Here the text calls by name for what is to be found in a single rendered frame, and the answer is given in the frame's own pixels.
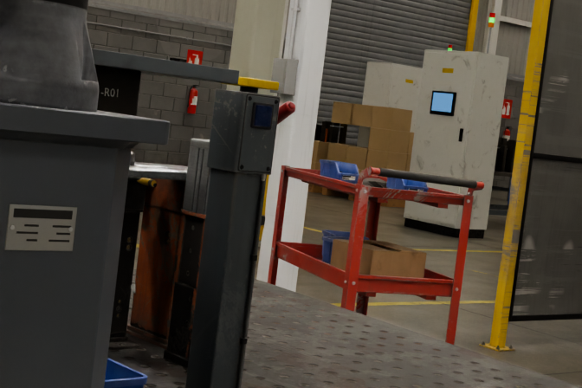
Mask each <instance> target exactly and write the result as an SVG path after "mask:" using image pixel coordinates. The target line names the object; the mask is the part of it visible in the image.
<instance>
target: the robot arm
mask: <svg viewBox="0 0 582 388"><path fill-rule="evenodd" d="M87 6H88V0H0V102H3V103H11V104H19V105H26V106H34V107H50V108H58V109H67V110H76V111H86V112H97V106H98V99H99V83H98V78H97V74H96V69H95V65H94V58H93V53H92V49H91V44H90V40H89V35H88V31H87Z"/></svg>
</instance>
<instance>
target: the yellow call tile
mask: <svg viewBox="0 0 582 388"><path fill-rule="evenodd" d="M221 83H222V82H221ZM222 84H227V85H233V86H239V87H240V91H241V92H248V93H254V94H258V88H260V89H268V90H278V89H279V82H277V81H265V80H259V79H253V78H247V77H239V79H238V84H230V83H222Z"/></svg>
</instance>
